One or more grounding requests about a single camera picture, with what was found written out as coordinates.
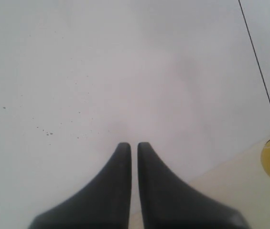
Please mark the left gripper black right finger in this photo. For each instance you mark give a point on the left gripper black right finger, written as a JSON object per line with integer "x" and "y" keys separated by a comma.
{"x": 167, "y": 202}

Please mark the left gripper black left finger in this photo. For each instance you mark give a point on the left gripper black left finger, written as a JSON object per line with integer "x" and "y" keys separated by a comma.
{"x": 104, "y": 203}

